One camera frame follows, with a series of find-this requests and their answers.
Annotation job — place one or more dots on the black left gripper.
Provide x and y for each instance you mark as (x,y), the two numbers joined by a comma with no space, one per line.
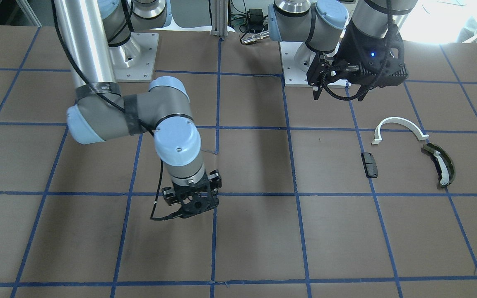
(352,46)

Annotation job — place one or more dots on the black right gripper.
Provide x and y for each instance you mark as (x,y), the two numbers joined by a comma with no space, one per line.
(168,195)

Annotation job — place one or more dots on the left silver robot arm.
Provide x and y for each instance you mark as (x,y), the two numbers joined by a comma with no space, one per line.
(322,25)

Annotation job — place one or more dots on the white curved plastic part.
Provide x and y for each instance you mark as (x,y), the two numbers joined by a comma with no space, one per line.
(377,134)

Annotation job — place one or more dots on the dark grey brake pad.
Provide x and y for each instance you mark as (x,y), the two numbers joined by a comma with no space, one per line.
(369,164)

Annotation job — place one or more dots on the green curved brake shoe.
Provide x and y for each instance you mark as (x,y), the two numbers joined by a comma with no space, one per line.
(443,162)

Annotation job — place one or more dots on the white plastic chair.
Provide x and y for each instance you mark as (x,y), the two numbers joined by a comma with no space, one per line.
(191,15)

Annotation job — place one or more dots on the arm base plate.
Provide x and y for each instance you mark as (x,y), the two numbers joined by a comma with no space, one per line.
(139,62)
(296,59)

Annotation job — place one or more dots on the aluminium frame post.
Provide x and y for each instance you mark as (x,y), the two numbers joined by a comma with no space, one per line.
(219,14)

